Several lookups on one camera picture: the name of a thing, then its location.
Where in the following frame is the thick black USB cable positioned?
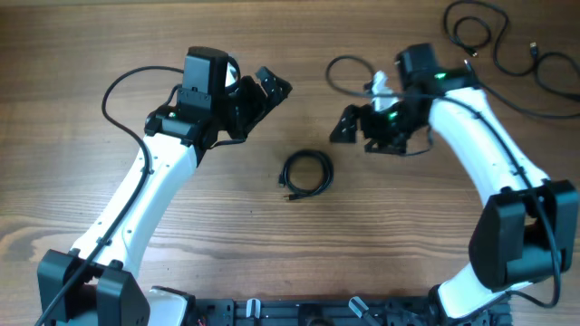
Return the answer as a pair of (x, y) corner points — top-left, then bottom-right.
(462, 51), (580, 120)

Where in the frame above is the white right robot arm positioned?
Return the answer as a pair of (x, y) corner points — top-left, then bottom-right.
(330, 43), (579, 325)

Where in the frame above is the thin black USB cable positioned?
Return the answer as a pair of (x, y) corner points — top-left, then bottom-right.
(442, 0), (541, 78)

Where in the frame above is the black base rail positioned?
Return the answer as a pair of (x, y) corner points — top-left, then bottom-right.
(185, 296), (513, 326)

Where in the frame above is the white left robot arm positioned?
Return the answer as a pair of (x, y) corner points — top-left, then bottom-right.
(37, 46), (292, 325)

